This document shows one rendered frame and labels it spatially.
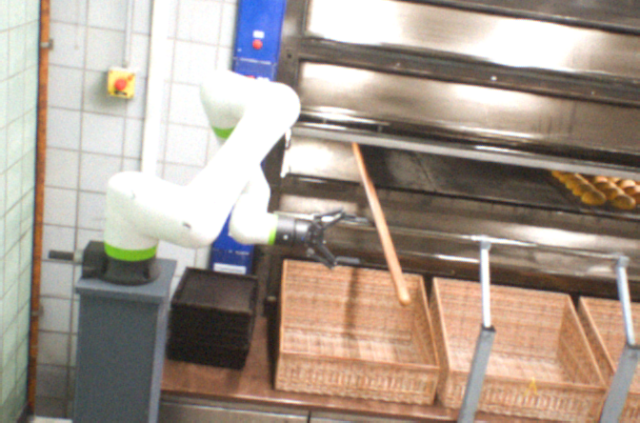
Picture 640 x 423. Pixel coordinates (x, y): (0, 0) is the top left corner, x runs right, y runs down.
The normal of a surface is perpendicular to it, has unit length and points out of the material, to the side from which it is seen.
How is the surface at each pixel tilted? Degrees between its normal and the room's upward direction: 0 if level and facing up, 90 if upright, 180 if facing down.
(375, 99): 70
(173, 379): 0
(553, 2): 90
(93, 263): 81
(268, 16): 90
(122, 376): 90
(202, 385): 0
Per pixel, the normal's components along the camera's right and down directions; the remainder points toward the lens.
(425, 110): 0.09, -0.03
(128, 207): -0.40, 0.18
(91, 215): 0.04, 0.32
